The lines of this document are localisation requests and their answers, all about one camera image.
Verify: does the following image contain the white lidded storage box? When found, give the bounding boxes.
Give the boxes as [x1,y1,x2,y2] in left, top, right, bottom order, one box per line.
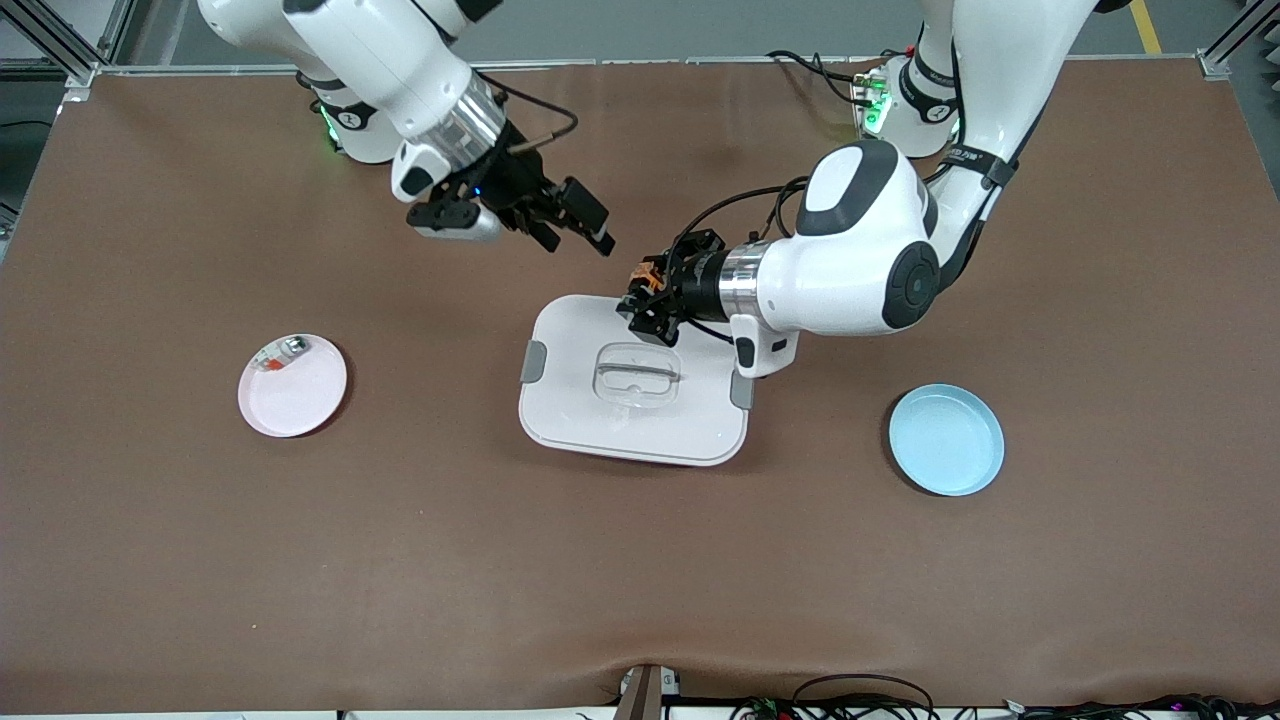
[517,293,757,468]

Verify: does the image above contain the brown table mat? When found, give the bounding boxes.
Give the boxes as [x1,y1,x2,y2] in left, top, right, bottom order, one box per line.
[0,55,1280,714]

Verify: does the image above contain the pink round plate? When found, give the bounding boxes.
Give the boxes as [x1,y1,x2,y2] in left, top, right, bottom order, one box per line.
[237,333,349,439]

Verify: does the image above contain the light blue round plate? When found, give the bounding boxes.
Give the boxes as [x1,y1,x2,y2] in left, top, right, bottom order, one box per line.
[888,383,1006,498]

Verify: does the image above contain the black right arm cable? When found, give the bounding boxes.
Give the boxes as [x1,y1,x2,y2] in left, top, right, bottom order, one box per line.
[478,72,581,153]

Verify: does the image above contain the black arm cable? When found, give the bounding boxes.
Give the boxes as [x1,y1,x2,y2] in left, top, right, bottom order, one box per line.
[478,72,581,153]
[670,176,813,263]

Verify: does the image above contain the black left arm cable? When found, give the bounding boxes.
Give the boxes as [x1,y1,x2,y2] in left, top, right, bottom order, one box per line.
[670,176,813,263]

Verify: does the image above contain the silver table edge rail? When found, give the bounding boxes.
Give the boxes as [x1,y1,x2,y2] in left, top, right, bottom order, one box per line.
[95,55,1201,76]

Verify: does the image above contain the black base power cable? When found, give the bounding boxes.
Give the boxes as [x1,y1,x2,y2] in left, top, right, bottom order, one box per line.
[765,48,873,109]

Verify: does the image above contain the small clear red switch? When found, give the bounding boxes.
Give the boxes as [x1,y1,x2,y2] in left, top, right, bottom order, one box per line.
[250,336,312,375]

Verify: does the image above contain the brown camera mount post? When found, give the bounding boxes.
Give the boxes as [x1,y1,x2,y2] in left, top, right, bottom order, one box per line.
[614,664,683,720]

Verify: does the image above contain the black looped floor cables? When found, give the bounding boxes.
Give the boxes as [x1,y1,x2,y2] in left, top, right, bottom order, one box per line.
[728,673,943,720]

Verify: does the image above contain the black cable bundle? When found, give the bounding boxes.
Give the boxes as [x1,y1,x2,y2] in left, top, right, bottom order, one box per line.
[1000,692,1280,720]

